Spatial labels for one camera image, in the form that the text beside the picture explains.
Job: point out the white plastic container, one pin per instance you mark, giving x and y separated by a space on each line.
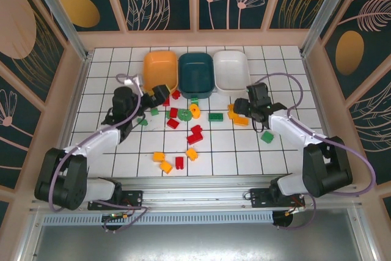
230 71

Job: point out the small green circuit board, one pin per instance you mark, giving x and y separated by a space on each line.
114 215

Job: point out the aluminium side rail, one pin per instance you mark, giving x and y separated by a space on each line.
78 90
315 90

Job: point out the aluminium frame post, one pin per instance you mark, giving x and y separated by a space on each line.
325 7
58 7

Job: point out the aluminium mounting rail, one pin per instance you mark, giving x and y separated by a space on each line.
195 190

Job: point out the long green lego brick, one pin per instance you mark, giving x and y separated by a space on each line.
216 117

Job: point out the grey metal sheet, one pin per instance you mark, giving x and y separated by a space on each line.
195 242

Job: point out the orange plastic container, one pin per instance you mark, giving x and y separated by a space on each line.
160 68

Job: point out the long red lego brick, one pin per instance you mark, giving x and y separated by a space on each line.
194 138

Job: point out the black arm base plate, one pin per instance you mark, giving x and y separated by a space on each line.
131 198
259 198

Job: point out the green round lego gear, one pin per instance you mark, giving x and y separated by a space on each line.
184 115

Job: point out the teal plastic container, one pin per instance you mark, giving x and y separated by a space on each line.
195 74

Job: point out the yellow round lego piece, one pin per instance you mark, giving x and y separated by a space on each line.
195 112

